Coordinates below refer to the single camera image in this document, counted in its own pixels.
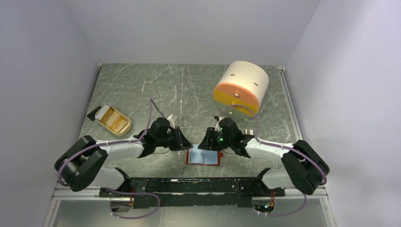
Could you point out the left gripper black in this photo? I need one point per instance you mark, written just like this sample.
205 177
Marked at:
181 143

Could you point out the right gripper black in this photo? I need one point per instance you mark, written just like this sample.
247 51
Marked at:
207 144

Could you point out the red leather card holder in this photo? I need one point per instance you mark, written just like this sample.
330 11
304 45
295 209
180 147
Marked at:
196 156

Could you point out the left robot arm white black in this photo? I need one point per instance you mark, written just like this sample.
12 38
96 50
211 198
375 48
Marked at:
86 162

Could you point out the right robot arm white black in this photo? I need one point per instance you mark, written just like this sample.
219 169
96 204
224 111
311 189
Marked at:
302 168

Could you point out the gold metal card tray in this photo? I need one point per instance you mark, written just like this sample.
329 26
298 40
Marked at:
126 128

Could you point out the stack of credit cards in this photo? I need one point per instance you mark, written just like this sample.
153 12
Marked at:
113 120

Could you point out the black card beside tray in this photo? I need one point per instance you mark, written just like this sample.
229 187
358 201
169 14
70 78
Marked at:
92 115

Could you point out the cream cylindrical drawer box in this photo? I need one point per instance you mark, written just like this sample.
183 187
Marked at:
243 85

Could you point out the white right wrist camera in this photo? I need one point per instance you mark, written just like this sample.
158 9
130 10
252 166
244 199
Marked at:
218 119

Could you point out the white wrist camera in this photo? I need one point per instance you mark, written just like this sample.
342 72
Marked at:
218 119
171 118

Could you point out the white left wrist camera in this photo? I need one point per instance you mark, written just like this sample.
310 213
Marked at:
171 118

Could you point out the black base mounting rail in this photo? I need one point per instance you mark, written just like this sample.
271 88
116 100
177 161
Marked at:
184 192

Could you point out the aluminium frame rail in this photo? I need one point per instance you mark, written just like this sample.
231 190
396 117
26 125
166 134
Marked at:
92 194

